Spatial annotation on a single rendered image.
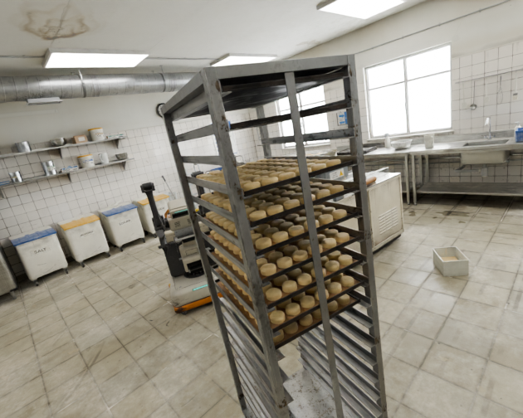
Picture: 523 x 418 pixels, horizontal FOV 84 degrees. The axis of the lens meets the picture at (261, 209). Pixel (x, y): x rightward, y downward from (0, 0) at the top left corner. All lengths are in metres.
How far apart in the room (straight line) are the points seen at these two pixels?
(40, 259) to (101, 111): 2.79
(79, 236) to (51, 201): 0.89
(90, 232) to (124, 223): 0.57
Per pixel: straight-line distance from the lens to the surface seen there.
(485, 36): 5.59
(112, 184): 6.33
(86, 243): 5.65
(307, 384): 2.05
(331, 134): 1.07
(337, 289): 1.11
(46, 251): 5.58
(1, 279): 5.35
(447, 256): 3.55
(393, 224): 3.83
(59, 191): 6.16
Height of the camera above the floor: 1.66
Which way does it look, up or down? 15 degrees down
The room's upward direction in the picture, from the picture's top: 11 degrees counter-clockwise
